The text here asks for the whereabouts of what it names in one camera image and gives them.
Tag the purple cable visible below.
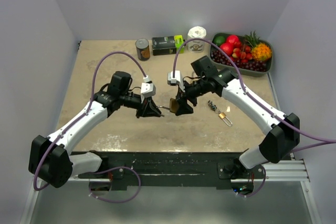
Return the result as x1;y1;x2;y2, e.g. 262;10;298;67
173;38;336;154
33;51;153;192

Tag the white paper cup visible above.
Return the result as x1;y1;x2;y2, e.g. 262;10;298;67
186;26;207;53

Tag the black and green box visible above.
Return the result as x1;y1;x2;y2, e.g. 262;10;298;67
152;35;185;56

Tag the dark grape bunch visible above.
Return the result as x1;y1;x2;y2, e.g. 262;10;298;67
210;50;268;72

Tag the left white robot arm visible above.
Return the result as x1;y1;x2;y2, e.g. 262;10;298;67
28;71;162;188

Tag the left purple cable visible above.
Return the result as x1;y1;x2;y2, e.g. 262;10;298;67
33;51;153;192

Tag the orange pineapple toy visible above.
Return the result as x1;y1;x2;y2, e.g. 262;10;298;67
244;31;272;62

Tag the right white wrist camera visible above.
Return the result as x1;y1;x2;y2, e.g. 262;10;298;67
167;70;183;86

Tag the keychain with dark beads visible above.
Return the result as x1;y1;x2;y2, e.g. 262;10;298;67
207;100;220;114

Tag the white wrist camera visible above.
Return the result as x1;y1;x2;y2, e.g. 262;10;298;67
167;70;183;86
141;83;156;98

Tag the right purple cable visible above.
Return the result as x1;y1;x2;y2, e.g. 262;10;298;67
173;38;336;154

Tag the aluminium rail frame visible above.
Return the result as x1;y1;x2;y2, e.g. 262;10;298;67
19;76;322;224

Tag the green lime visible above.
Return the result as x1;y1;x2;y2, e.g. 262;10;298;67
213;35;226;47

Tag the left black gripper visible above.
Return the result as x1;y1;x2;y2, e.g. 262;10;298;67
120;91;161;119

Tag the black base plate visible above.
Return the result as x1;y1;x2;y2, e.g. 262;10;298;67
79;152;264;190

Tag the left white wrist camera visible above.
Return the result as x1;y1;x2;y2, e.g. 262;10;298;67
141;83;156;98

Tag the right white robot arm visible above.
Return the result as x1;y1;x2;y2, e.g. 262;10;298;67
167;56;300;178

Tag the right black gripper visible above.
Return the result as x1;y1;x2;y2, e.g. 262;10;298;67
175;77;208;115

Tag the grey fruit tray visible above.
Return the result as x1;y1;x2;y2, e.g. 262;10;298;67
209;32;272;77

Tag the red apple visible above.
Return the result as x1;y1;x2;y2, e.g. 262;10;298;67
220;35;241;56

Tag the dark tin can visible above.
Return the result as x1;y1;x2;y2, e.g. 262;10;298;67
135;38;150;61

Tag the small brass padlock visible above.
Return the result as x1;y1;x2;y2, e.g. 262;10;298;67
218;112;233;127

